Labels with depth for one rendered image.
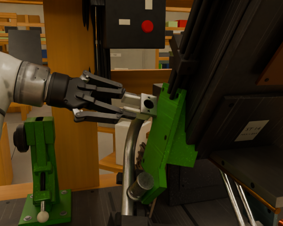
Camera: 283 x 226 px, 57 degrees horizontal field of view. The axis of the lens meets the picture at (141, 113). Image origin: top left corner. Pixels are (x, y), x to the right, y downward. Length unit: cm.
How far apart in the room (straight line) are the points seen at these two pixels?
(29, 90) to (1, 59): 8
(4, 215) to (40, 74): 45
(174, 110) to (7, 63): 34
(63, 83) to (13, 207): 45
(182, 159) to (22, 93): 35
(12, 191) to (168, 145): 64
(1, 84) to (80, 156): 43
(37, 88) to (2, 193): 54
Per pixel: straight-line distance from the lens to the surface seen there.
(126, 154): 69
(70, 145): 90
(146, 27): 76
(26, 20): 746
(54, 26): 85
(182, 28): 840
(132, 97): 62
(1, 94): 56
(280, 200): 47
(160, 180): 54
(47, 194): 73
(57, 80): 57
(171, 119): 53
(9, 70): 57
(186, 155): 57
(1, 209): 90
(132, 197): 60
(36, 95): 57
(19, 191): 101
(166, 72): 99
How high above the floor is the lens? 135
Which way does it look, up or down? 14 degrees down
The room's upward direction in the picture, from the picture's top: straight up
